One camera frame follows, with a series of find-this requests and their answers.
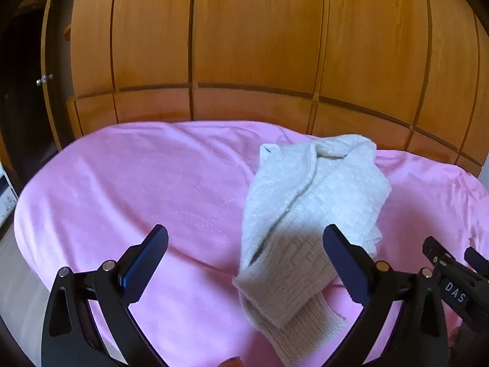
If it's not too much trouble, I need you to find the white appliance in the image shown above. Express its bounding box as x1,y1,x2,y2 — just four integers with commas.
0,162,19,224

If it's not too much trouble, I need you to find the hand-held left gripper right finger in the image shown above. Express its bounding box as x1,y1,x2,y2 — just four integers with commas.
321,224,449,367

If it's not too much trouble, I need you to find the white knit sweater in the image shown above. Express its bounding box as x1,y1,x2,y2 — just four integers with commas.
233,134,393,355

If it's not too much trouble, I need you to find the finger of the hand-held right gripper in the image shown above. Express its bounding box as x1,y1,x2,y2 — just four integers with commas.
422,237,489,331
464,247,489,273

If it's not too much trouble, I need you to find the wooden headboard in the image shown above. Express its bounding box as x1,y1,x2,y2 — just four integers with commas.
40,0,489,176

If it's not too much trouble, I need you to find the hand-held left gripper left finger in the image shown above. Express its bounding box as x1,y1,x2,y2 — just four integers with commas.
40,224,169,367

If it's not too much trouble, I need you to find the pink blanket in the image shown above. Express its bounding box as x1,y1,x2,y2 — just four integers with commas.
13,120,489,367

